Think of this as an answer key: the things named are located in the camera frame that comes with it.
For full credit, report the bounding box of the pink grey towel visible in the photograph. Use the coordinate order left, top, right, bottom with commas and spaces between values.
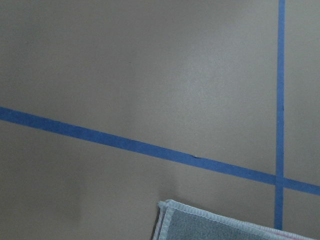
152, 199, 307, 240

